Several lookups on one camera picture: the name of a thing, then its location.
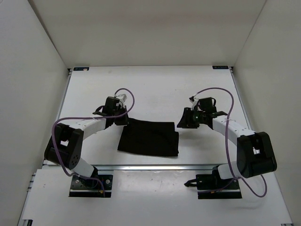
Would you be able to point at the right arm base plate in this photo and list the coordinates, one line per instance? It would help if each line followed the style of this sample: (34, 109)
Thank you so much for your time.
(211, 186)

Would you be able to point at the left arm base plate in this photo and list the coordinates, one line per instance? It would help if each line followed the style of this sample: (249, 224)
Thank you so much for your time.
(91, 188)

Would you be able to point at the right blue label sticker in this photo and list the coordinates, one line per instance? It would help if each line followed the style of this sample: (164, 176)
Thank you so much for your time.
(220, 67)

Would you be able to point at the aluminium rail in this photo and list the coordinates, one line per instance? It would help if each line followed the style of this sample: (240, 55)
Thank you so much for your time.
(155, 167)

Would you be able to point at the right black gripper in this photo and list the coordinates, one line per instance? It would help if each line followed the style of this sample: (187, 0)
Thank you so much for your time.
(186, 122)

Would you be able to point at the blue label sticker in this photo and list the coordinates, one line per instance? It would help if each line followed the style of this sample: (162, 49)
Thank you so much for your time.
(220, 67)
(80, 68)

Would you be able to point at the left blue label sticker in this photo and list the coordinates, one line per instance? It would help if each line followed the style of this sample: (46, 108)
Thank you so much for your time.
(80, 68)

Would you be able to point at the black skirt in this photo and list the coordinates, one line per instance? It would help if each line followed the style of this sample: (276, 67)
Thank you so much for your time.
(150, 138)

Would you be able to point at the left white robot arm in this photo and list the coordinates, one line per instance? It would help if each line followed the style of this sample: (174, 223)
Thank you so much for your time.
(66, 150)

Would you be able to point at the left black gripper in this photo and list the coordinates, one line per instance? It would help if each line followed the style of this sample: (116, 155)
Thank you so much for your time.
(125, 121)

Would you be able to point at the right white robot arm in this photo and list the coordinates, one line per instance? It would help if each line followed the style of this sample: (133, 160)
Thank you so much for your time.
(255, 155)

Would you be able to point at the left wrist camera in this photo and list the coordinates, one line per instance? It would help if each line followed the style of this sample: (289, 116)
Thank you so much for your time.
(122, 98)

